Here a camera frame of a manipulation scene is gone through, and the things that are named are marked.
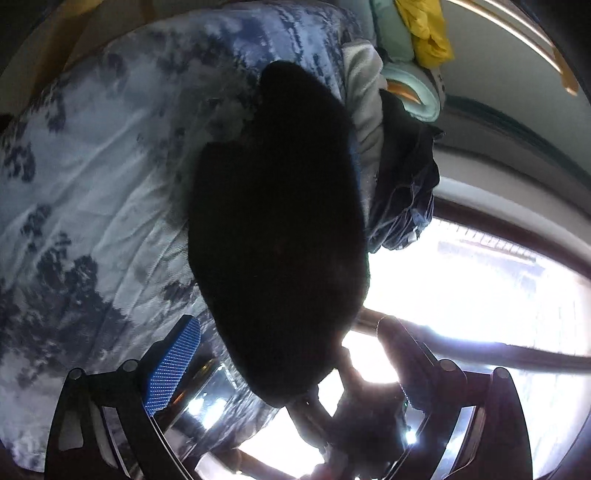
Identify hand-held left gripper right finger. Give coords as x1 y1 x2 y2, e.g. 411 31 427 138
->
376 315 534 480

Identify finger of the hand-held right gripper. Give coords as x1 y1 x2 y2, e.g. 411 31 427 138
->
288 392 338 450

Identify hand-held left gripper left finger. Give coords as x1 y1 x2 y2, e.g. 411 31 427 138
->
44 315 202 480

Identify black fleece garment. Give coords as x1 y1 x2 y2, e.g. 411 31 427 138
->
187 60 372 409

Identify blue white patterned blanket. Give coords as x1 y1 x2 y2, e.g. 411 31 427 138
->
0 4 370 472

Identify dark navy garment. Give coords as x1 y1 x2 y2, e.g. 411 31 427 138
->
367 88 446 252

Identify white folded cloth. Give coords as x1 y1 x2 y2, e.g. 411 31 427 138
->
342 39 389 217

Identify mint green cushion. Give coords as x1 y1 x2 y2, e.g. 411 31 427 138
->
369 0 446 123

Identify yellow cloth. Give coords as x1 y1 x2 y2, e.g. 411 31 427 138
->
394 0 455 70

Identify wooden slatted frame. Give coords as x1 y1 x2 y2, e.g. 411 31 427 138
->
443 0 583 97

